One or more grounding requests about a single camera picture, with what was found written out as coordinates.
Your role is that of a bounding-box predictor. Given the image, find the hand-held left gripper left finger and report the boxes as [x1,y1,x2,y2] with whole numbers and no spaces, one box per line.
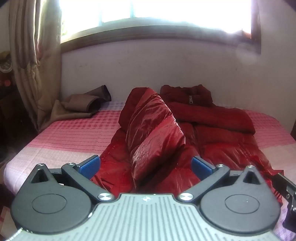
[29,156,115,202]

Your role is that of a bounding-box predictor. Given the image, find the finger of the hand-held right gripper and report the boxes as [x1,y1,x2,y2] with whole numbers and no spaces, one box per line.
[272,173,296,208]
[282,206,296,230]

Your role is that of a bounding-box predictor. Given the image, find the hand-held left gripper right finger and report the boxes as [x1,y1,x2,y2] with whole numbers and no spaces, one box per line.
[178,156,265,202]

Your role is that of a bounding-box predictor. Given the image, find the red down jacket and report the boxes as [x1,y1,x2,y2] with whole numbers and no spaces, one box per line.
[90,84,284,205]

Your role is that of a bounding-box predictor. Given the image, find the bed with pink checked sheet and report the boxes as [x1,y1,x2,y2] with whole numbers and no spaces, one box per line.
[4,100,296,241]

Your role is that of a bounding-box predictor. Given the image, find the brown folded cloth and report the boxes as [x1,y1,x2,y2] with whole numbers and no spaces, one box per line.
[54,85,112,119]

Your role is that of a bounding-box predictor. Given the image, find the dark cluttered shelf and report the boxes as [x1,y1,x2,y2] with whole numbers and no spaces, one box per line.
[0,50,18,149]

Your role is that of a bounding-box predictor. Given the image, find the beige curtain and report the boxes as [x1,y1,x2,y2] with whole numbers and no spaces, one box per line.
[9,0,62,132]

